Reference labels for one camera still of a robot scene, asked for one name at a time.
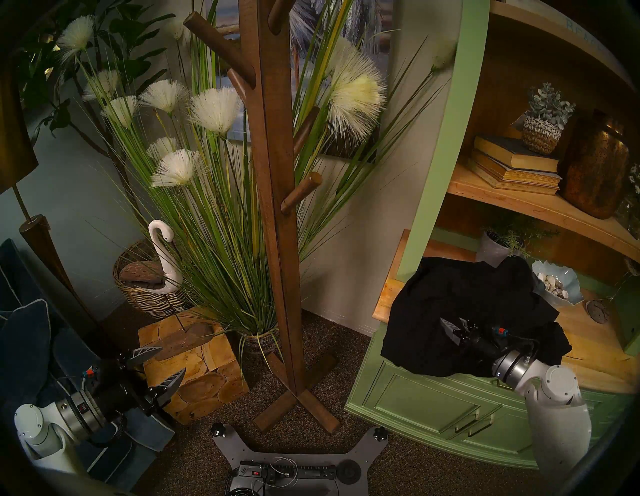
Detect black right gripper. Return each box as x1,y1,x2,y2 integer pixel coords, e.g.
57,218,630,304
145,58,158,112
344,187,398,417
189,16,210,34
440,318,506,362

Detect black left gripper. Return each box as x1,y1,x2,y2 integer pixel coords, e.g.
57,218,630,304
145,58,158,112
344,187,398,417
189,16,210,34
100,345,187,415

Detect black jacket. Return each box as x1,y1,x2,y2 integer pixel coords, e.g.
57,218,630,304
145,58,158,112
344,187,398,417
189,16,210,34
381,256,572,378

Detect brown wooden coat rack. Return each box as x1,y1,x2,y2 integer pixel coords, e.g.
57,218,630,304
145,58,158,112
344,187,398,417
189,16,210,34
183,0,342,435

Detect brown wooden stand base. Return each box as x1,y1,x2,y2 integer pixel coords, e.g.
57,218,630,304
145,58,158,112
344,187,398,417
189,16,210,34
152,322,216,361

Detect wooden log block stool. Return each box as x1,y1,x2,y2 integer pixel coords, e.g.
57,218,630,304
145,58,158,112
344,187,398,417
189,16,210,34
138,306,250,426

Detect wicker basket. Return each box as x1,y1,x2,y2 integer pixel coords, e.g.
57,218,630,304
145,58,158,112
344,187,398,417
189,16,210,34
113,239,188,320

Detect green wooden shelf cabinet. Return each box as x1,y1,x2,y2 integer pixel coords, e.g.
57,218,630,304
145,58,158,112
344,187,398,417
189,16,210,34
345,0,640,470

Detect small plant in grey pot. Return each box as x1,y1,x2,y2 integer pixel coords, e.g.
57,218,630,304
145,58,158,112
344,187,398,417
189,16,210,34
475,222,556,268

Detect woven plant pot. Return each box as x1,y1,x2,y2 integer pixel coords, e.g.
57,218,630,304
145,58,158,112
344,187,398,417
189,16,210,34
235,327,281,357

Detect pale blue shell bowl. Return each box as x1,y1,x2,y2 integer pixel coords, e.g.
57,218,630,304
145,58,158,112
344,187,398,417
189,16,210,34
531,260,585,307

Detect white swan figurine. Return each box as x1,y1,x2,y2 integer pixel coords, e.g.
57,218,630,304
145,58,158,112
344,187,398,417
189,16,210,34
119,220,184,295

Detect tall grass with white pompons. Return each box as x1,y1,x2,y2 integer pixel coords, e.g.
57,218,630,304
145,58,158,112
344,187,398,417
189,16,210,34
56,0,458,346

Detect blue piped cushion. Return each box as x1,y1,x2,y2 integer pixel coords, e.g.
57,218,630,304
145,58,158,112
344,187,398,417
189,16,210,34
0,299,52,416

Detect thick tan old book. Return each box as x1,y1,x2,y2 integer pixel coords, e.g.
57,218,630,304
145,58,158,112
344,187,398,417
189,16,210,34
466,159,561,196

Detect dark covered old book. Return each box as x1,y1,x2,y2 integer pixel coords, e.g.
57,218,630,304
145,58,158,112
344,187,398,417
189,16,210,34
473,135,560,173

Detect succulent in woven pot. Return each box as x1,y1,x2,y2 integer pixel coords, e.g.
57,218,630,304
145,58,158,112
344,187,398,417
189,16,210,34
515,83,577,156

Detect brown ceramic vase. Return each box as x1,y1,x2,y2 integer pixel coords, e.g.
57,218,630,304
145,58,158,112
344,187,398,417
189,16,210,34
558,110,631,220

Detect brass floor lamp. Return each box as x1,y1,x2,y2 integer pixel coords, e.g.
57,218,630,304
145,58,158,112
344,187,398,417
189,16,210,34
0,50,96,326

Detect pale blue lettered book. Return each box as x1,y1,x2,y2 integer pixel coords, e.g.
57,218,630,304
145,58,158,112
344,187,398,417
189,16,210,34
505,0,601,51

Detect dark leafy green plant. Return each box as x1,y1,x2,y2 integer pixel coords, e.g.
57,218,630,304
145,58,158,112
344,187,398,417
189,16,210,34
20,0,176,211

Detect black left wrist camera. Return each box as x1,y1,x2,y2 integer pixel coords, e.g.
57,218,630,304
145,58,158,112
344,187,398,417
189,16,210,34
82,362,121,396

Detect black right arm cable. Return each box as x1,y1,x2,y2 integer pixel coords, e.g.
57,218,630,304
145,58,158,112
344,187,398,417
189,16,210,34
505,335,541,362

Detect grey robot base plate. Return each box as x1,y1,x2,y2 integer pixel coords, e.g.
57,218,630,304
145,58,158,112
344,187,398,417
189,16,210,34
210,422,390,496

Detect wall painting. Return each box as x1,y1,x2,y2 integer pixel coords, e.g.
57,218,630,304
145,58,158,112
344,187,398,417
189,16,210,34
215,0,396,146

